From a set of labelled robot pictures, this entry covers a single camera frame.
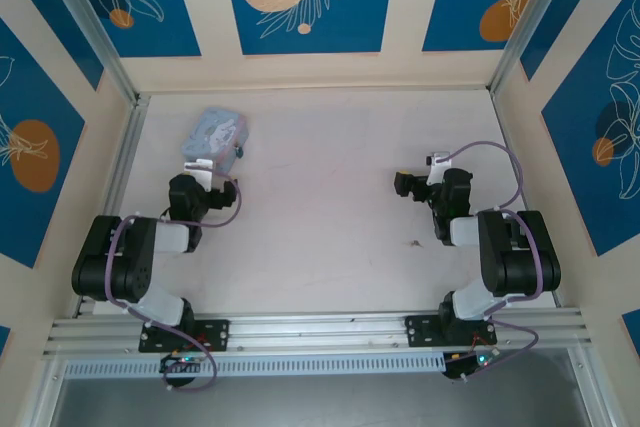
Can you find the aluminium left upright post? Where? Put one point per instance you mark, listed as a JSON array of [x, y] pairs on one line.
[[90, 22]]

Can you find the light blue cartoon tin box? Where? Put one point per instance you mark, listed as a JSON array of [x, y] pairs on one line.
[[212, 137]]

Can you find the long aluminium base rail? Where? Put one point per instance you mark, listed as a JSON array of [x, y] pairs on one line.
[[320, 332]]

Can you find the aluminium upright post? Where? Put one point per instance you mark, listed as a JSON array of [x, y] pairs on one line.
[[90, 22], [529, 22]]

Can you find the small teal padlock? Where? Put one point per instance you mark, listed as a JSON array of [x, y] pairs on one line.
[[239, 151]]

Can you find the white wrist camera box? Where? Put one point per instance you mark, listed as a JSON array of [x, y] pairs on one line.
[[440, 159], [197, 167]]

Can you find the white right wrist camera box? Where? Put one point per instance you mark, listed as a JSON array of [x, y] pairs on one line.
[[440, 159]]

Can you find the small brass key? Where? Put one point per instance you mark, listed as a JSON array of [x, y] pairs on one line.
[[415, 244]]

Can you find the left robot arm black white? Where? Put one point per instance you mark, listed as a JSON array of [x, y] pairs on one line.
[[130, 257]]

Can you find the aluminium left side rail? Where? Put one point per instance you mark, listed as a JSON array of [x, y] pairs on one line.
[[115, 197]]

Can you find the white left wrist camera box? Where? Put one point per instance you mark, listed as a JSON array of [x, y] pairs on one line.
[[197, 167]]

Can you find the grey metal sheet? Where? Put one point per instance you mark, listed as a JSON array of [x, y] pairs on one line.
[[320, 402]]

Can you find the aluminium right upright post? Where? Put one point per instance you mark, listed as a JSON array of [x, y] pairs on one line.
[[529, 22]]

